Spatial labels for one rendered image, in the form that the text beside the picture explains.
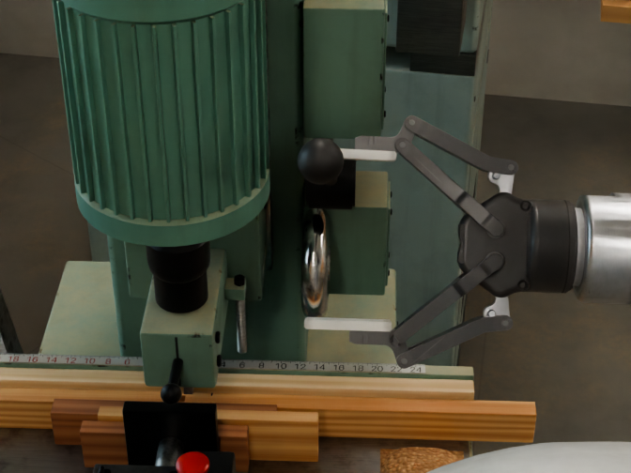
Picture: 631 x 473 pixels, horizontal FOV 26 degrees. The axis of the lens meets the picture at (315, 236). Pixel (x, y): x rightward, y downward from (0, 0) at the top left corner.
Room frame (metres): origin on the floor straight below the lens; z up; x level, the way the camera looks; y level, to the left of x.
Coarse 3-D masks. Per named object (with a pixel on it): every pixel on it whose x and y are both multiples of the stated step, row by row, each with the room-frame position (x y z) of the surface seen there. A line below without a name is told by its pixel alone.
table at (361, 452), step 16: (0, 432) 1.02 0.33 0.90; (16, 432) 1.02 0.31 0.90; (32, 432) 1.02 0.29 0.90; (48, 432) 1.02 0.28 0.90; (0, 448) 1.00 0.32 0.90; (16, 448) 1.00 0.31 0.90; (32, 448) 1.00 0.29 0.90; (48, 448) 1.00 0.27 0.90; (64, 448) 1.00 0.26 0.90; (80, 448) 1.00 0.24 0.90; (320, 448) 1.00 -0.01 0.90; (336, 448) 1.00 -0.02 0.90; (352, 448) 1.00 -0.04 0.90; (368, 448) 1.00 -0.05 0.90; (384, 448) 1.00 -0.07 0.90; (400, 448) 1.00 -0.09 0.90; (448, 448) 1.00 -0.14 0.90; (464, 448) 1.00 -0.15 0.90; (0, 464) 0.98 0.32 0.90; (16, 464) 0.98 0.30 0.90; (32, 464) 0.98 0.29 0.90; (48, 464) 0.98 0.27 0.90; (64, 464) 0.98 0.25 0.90; (80, 464) 0.98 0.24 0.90; (256, 464) 0.98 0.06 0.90; (272, 464) 0.98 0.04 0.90; (288, 464) 0.98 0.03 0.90; (304, 464) 0.98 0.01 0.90; (320, 464) 0.98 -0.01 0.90; (336, 464) 0.98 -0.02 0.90; (352, 464) 0.98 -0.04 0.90; (368, 464) 0.98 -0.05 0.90
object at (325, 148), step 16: (320, 144) 0.85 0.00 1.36; (304, 160) 0.85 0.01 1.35; (320, 160) 0.84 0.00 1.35; (336, 160) 0.85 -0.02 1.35; (352, 160) 1.16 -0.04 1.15; (304, 176) 0.85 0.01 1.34; (320, 176) 0.84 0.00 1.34; (336, 176) 0.85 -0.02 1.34; (352, 176) 1.14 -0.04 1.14; (320, 192) 1.13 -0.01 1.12; (336, 192) 1.13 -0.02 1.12; (352, 192) 1.14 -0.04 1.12; (320, 208) 1.15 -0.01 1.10; (336, 208) 1.14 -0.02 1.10
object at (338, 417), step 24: (0, 408) 1.03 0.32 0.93; (24, 408) 1.03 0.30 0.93; (48, 408) 1.03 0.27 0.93; (288, 408) 1.02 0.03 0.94; (312, 408) 1.01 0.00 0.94; (336, 408) 1.01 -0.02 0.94; (360, 408) 1.01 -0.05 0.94; (384, 408) 1.01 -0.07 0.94; (408, 408) 1.01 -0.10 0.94; (432, 408) 1.01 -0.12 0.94; (456, 408) 1.01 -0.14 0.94; (480, 408) 1.01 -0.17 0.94; (504, 408) 1.01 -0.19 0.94; (528, 408) 1.01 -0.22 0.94; (336, 432) 1.01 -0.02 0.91; (360, 432) 1.01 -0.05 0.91; (384, 432) 1.01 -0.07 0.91; (408, 432) 1.01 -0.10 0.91; (432, 432) 1.01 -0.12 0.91; (456, 432) 1.01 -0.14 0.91; (480, 432) 1.01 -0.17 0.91; (504, 432) 1.01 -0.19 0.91; (528, 432) 1.01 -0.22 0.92
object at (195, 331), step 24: (216, 264) 1.09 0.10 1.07; (216, 288) 1.05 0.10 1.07; (168, 312) 1.01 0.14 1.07; (192, 312) 1.01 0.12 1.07; (216, 312) 1.02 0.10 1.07; (144, 336) 0.98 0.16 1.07; (168, 336) 0.98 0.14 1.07; (192, 336) 0.98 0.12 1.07; (216, 336) 0.99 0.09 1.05; (144, 360) 0.98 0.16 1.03; (168, 360) 0.98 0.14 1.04; (192, 360) 0.98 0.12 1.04; (216, 360) 0.99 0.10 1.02; (192, 384) 0.98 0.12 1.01
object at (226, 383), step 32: (0, 384) 1.05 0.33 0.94; (32, 384) 1.05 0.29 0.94; (64, 384) 1.04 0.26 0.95; (96, 384) 1.04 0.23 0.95; (128, 384) 1.04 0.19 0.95; (224, 384) 1.04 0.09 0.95; (256, 384) 1.04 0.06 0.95; (288, 384) 1.04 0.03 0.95; (320, 384) 1.04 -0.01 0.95; (352, 384) 1.04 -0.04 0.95; (384, 384) 1.04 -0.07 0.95; (416, 384) 1.04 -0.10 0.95; (448, 384) 1.04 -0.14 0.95
